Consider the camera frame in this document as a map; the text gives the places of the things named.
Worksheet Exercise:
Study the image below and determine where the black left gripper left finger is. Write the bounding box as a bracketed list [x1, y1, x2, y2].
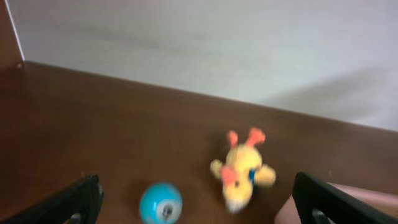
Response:
[2, 175, 104, 223]

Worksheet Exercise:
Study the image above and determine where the blue ball with eye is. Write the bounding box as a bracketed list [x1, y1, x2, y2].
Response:
[139, 182, 183, 224]

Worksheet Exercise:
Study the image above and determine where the pink box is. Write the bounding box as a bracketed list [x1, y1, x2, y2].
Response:
[274, 182, 397, 224]

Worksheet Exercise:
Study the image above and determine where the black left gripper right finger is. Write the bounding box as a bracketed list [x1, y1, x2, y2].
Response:
[292, 172, 397, 224]

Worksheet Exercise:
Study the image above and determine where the yellow plush duck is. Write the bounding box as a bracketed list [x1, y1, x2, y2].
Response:
[210, 128, 276, 213]

